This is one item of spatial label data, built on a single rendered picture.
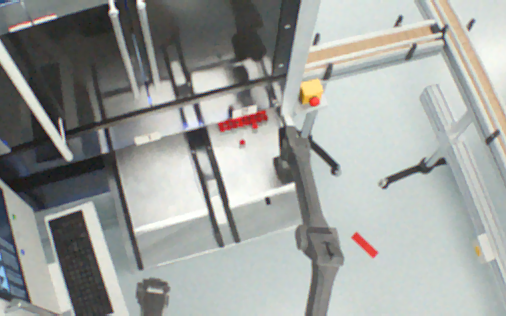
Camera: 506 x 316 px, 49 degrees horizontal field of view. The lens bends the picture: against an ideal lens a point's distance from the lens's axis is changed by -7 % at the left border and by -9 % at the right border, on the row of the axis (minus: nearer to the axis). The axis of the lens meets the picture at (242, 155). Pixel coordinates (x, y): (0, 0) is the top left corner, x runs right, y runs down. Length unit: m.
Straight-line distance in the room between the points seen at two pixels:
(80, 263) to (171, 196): 0.41
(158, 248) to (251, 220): 0.33
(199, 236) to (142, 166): 0.32
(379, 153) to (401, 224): 0.40
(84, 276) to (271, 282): 1.10
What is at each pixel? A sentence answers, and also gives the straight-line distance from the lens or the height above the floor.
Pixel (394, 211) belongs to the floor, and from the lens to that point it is 3.08.
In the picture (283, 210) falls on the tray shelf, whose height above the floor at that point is 0.88.
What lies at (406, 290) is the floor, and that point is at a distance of 3.01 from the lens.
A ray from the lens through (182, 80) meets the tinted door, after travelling 1.73.
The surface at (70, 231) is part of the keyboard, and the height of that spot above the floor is 0.82.
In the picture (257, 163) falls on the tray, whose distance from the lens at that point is 2.10.
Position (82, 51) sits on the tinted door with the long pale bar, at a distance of 1.48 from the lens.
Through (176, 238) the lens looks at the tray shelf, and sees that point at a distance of 2.03.
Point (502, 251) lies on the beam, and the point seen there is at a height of 0.55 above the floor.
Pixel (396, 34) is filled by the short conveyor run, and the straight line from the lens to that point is 2.39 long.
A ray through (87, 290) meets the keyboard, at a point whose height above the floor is 0.83.
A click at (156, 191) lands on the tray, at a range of 2.08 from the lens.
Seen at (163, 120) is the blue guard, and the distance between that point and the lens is 1.91.
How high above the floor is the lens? 2.86
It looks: 69 degrees down
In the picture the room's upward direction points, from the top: 4 degrees clockwise
